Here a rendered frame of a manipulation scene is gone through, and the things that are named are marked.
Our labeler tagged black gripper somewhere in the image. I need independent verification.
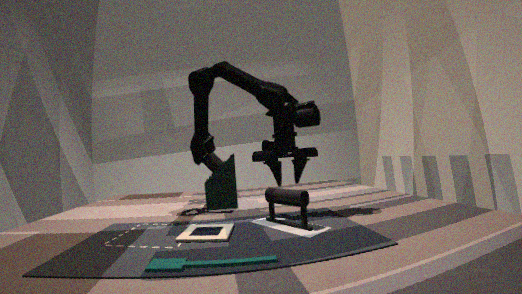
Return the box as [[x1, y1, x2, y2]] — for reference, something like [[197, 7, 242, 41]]
[[252, 129, 318, 187]]

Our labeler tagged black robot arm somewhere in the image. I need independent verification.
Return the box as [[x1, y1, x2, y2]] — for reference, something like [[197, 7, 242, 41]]
[[188, 61, 321, 175]]

